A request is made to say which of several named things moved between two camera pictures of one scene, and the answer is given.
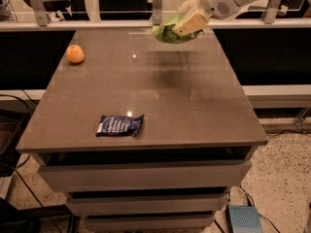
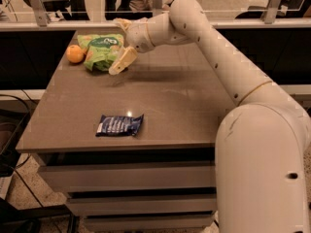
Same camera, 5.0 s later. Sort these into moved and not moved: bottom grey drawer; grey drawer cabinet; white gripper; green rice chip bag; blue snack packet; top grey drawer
Moved: white gripper; green rice chip bag
Not moved: grey drawer cabinet; blue snack packet; bottom grey drawer; top grey drawer
